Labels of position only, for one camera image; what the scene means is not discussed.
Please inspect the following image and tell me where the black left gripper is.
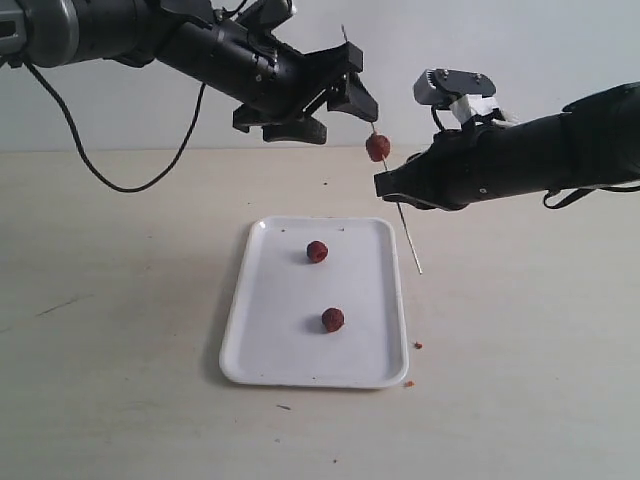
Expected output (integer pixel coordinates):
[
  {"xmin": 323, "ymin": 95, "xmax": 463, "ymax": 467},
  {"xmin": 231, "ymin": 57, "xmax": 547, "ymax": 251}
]
[{"xmin": 232, "ymin": 42, "xmax": 379, "ymax": 145}]

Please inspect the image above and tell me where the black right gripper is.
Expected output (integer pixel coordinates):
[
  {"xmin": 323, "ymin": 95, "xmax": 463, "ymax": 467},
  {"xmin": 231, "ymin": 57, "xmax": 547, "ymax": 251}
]
[{"xmin": 374, "ymin": 123, "xmax": 493, "ymax": 211}]

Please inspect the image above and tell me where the thin metal skewer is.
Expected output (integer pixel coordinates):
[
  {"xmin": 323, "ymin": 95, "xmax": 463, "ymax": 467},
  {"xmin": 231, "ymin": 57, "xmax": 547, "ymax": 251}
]
[{"xmin": 341, "ymin": 24, "xmax": 423, "ymax": 275}]

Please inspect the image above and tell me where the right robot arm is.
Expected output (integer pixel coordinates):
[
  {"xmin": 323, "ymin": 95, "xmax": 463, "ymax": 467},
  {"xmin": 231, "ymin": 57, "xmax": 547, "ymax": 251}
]
[{"xmin": 374, "ymin": 83, "xmax": 639, "ymax": 211}]

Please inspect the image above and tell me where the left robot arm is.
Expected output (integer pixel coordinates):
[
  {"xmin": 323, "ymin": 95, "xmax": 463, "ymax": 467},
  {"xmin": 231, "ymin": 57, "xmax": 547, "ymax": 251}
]
[{"xmin": 1, "ymin": 0, "xmax": 379, "ymax": 145}]

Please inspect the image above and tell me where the white rectangular tray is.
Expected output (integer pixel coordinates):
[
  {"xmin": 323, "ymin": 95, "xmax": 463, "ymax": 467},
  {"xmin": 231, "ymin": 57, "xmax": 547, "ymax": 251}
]
[{"xmin": 219, "ymin": 216, "xmax": 409, "ymax": 389}]

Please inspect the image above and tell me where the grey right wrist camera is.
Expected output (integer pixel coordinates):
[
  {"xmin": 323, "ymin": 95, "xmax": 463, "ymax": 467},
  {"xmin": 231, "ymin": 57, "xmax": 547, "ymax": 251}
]
[{"xmin": 413, "ymin": 69, "xmax": 500, "ymax": 125}]

